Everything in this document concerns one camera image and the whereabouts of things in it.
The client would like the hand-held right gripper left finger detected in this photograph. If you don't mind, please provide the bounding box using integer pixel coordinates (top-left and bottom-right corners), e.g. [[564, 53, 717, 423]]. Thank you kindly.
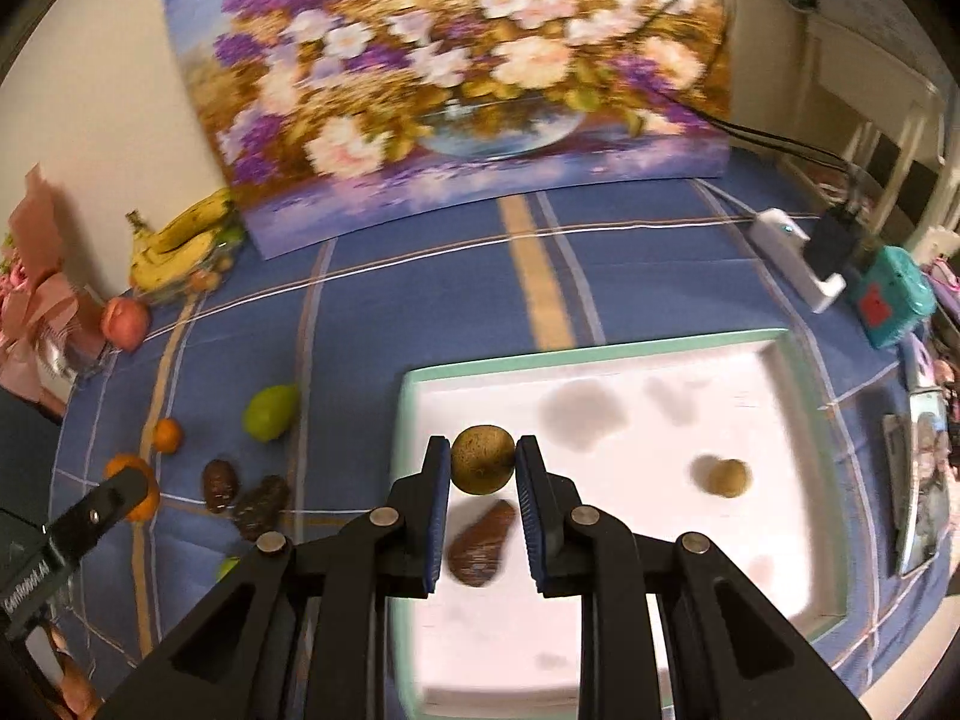
[[97, 435, 451, 720]]

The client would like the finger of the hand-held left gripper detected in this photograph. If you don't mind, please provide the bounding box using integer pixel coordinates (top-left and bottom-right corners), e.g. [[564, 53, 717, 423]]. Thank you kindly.
[[46, 466, 152, 569]]

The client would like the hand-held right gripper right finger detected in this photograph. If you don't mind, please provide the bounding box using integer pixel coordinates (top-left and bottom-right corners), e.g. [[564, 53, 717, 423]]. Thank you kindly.
[[514, 435, 863, 720]]

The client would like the orange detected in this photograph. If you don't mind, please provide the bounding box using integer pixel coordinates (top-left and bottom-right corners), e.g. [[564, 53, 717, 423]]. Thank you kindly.
[[105, 454, 161, 524]]

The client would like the round brown kiwi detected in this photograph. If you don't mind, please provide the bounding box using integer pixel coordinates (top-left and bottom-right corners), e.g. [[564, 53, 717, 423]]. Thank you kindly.
[[450, 425, 518, 496]]

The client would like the white tray with teal rim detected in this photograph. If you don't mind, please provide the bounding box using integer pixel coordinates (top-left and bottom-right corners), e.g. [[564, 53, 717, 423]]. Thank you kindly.
[[394, 326, 852, 720]]

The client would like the dark wrinkled date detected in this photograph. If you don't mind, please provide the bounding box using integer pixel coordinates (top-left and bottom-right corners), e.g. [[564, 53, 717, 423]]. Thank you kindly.
[[232, 474, 290, 541]]

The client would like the green pear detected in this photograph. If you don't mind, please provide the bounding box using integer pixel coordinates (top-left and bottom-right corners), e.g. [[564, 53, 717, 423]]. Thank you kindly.
[[244, 384, 301, 442]]

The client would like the person's left hand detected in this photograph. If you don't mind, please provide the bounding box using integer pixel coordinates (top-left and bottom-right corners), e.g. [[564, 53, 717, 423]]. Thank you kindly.
[[30, 619, 102, 720]]

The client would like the brown wrinkled date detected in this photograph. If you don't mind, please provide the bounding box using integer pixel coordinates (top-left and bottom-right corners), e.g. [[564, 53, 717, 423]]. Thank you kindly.
[[448, 499, 517, 587], [201, 459, 239, 515]]

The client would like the red apple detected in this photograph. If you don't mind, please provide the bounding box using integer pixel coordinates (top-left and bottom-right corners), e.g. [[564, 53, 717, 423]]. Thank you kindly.
[[101, 296, 149, 353]]

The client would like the small brown kiwi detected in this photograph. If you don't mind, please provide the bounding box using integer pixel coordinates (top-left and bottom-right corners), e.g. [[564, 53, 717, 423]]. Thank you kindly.
[[690, 456, 751, 500]]

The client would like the pink wrapped bouquet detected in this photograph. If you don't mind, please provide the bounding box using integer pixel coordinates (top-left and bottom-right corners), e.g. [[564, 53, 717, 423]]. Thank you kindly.
[[0, 165, 106, 421]]

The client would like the clear plastic container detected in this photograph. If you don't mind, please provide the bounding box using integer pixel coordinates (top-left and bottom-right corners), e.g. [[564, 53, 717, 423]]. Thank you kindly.
[[150, 229, 245, 306]]

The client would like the bunch of yellow bananas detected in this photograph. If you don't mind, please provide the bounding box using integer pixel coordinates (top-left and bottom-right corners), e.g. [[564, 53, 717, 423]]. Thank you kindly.
[[126, 187, 237, 293]]

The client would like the white power strip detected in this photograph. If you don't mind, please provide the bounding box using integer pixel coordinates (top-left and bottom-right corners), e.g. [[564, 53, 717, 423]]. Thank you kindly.
[[750, 208, 848, 314]]

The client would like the glossy photo magazine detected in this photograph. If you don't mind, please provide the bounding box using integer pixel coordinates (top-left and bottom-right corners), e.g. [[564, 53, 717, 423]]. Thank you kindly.
[[881, 330, 960, 578]]

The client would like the black power adapter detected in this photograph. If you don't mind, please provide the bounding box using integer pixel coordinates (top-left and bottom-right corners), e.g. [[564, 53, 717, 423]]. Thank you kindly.
[[806, 208, 863, 282]]

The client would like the floral painting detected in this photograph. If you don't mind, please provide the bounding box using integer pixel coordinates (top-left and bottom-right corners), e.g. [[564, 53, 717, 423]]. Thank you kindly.
[[161, 0, 732, 260]]

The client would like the teal box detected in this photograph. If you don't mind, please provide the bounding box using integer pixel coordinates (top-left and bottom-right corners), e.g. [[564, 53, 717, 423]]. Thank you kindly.
[[847, 246, 938, 350]]

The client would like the black cable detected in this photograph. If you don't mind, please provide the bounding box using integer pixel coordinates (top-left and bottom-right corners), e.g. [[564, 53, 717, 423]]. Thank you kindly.
[[652, 0, 863, 211]]

